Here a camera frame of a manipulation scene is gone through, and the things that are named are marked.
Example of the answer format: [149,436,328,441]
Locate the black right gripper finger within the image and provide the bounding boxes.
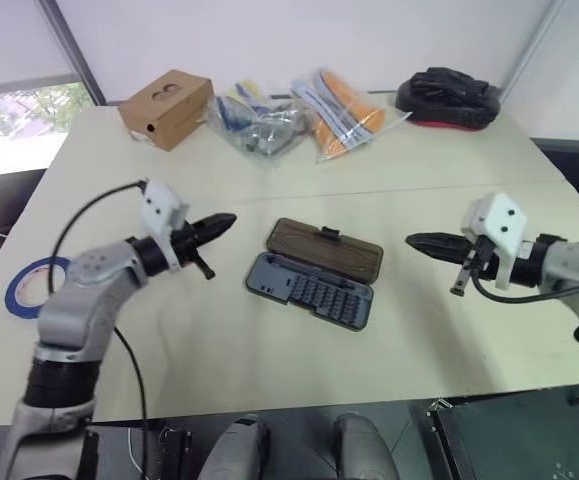
[405,231,470,248]
[407,241,470,263]

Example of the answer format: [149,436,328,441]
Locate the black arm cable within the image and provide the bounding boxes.
[468,269,579,347]
[47,179,150,480]

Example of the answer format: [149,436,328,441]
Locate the dark grey rounded shape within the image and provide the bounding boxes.
[332,411,401,480]
[197,413,272,480]

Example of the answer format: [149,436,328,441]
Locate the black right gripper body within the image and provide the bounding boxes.
[449,235,500,297]

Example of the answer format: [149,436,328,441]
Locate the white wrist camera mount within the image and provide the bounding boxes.
[461,192,529,292]
[141,179,191,271]

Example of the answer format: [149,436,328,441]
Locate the dark window frame post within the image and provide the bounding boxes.
[35,0,108,107]

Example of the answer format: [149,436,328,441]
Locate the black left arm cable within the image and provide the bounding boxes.
[47,179,150,480]

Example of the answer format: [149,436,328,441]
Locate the screwdriver bit case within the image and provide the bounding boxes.
[243,217,385,332]

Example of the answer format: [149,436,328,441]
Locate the blue tape roll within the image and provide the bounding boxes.
[4,256,74,321]

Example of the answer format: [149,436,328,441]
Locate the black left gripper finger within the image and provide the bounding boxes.
[196,217,238,248]
[192,212,238,236]

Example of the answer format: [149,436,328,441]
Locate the plastic bag with blue items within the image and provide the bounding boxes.
[207,78,311,170]

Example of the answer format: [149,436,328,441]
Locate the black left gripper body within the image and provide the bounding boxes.
[170,223,218,282]

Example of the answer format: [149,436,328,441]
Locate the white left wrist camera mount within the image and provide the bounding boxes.
[141,179,191,271]

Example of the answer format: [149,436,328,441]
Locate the plastic bag with orange insoles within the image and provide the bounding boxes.
[290,66,414,165]

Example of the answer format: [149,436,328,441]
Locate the black metal cabinet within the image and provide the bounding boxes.
[424,382,579,480]

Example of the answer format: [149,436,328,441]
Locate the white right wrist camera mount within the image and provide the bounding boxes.
[461,192,529,292]

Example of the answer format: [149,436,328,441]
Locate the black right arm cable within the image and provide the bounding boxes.
[468,269,579,347]

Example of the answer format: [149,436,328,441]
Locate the brown cardboard box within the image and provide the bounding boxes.
[117,69,216,152]

